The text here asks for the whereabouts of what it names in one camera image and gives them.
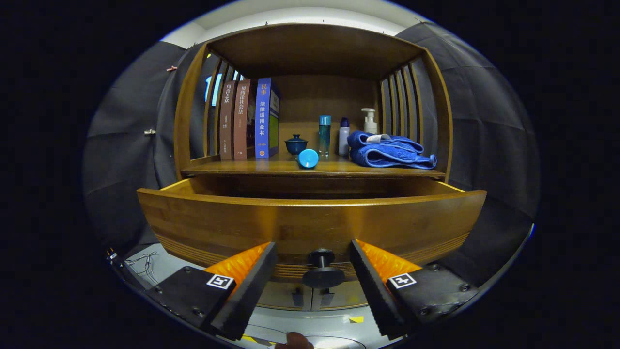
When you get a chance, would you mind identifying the blue cosmetic tube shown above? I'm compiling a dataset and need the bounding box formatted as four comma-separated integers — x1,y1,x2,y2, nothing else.
297,149,319,169

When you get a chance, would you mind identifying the white pump bottle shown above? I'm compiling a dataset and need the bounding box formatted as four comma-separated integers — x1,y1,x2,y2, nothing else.
361,108,378,135

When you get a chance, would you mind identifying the brown book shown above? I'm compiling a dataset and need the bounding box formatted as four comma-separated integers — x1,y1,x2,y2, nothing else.
219,81,236,161
233,79,252,160

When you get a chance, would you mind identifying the wooden drawer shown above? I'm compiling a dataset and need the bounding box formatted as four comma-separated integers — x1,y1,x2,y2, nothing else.
137,175,487,290

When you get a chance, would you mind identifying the white bottle blue cap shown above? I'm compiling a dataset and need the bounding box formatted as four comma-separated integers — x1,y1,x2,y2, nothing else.
339,117,350,157

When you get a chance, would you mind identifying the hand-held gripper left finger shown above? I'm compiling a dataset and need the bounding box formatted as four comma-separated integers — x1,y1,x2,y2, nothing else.
145,241,279,341

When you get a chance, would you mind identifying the wooden cabinet door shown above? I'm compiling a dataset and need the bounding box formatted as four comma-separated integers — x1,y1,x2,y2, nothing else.
312,281,372,310
259,281,313,311

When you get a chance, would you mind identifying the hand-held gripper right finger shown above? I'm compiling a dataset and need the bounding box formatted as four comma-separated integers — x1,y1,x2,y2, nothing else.
349,239,480,340

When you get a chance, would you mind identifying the wooden cabinet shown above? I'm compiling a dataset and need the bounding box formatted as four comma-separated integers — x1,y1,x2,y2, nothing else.
137,23,487,312

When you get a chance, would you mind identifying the tangle of thin cables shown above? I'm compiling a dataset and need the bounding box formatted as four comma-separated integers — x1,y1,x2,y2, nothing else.
124,251,160,286

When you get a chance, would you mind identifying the wooden countertop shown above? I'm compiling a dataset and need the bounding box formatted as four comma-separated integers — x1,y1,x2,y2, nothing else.
182,154,446,179

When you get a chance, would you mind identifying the teal glass bottle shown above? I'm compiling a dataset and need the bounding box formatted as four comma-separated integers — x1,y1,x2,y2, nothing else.
319,115,332,157

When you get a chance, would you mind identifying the blue lidded teacup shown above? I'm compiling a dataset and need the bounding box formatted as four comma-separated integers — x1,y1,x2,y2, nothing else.
284,134,309,156

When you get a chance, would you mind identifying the blue folded towel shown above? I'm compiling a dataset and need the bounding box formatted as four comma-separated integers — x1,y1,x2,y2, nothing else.
347,130,437,170

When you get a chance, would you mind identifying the blue book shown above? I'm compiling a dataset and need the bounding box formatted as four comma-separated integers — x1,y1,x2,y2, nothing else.
255,78,280,159

